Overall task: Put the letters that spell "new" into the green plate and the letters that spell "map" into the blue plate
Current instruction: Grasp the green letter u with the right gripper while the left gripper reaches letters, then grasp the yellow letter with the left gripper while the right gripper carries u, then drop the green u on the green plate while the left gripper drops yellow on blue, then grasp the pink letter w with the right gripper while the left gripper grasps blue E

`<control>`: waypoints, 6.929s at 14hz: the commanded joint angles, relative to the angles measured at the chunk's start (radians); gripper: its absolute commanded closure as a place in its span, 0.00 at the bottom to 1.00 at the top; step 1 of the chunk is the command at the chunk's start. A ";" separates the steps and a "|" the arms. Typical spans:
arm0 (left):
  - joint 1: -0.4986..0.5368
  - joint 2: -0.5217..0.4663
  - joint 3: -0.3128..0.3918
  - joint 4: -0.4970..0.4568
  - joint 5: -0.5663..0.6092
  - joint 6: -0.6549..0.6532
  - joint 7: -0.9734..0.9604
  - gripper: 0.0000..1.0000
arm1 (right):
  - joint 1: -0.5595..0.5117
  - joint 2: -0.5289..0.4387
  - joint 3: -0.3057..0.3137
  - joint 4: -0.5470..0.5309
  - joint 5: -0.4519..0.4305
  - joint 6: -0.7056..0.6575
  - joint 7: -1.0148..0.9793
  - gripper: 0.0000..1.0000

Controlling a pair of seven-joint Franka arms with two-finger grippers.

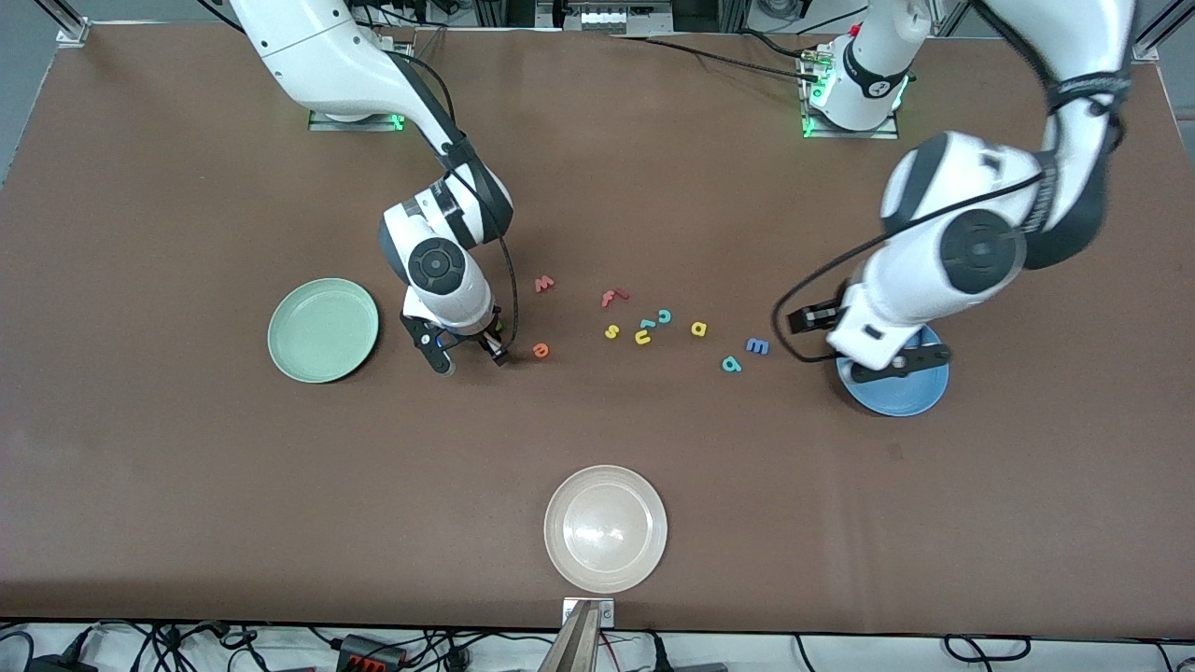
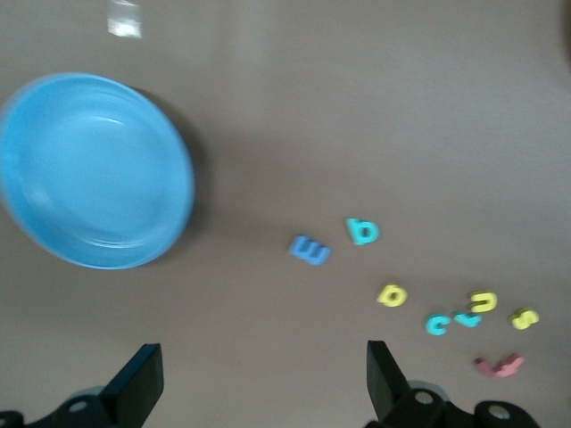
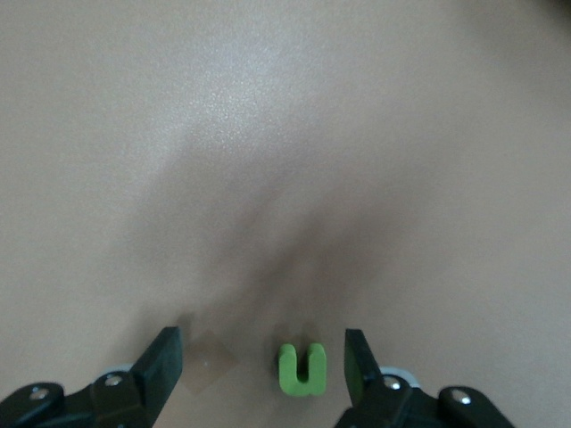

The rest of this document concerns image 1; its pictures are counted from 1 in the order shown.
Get brown table cover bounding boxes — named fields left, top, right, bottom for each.
left=0, top=21, right=1195, bottom=636

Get green plate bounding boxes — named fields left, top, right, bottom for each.
left=267, top=277, right=381, bottom=385

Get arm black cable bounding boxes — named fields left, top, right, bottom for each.
left=385, top=49, right=520, bottom=365
left=772, top=0, right=1135, bottom=365

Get black looped floor cable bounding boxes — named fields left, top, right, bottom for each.
left=941, top=635, right=1033, bottom=665

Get grey electrical box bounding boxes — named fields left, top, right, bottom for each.
left=537, top=0, right=673, bottom=36

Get aluminium camera mount bar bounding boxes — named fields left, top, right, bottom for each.
left=537, top=597, right=617, bottom=672

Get black cable on table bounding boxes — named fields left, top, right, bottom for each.
left=612, top=33, right=827, bottom=80

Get black power strip red switches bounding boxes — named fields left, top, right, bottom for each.
left=334, top=633, right=409, bottom=672

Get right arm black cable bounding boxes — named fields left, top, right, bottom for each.
left=385, top=49, right=520, bottom=365

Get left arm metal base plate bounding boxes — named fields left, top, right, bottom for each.
left=800, top=47, right=900, bottom=141

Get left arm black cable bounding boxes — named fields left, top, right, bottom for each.
left=772, top=0, right=1135, bottom=365

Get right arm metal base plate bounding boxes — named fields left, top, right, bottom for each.
left=308, top=110, right=406, bottom=133

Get blue plate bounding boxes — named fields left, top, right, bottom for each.
left=835, top=322, right=950, bottom=417

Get aluminium frame post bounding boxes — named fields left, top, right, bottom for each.
left=1130, top=0, right=1195, bottom=64
left=37, top=0, right=91, bottom=48

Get white plate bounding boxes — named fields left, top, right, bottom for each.
left=543, top=465, right=669, bottom=595

